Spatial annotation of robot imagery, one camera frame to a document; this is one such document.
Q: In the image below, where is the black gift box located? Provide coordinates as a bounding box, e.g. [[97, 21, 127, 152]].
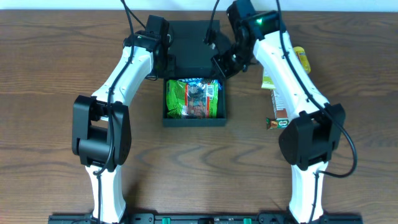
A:
[[163, 21, 226, 127]]

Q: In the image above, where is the blue Oreo cookie pack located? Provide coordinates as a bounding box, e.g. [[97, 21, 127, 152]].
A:
[[178, 78, 223, 90]]

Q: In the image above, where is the green snack mix bag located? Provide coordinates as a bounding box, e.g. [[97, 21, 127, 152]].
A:
[[165, 80, 219, 119]]

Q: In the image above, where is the light green carton box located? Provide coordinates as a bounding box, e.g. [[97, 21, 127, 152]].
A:
[[261, 68, 275, 90]]

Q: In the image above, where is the yellow plastic jar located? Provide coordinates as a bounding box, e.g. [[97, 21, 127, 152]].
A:
[[294, 46, 311, 74]]

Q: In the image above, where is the brown and white carton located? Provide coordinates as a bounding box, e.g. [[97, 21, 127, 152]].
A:
[[271, 90, 288, 119]]

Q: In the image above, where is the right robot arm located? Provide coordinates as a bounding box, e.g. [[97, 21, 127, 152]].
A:
[[206, 1, 345, 223]]

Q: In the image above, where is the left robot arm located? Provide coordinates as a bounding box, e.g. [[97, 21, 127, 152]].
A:
[[72, 15, 170, 223]]

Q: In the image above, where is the green red KitKat bar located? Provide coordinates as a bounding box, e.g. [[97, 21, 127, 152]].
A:
[[266, 118, 289, 130]]

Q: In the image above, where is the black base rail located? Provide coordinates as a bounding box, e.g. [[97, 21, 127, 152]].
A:
[[48, 212, 364, 224]]

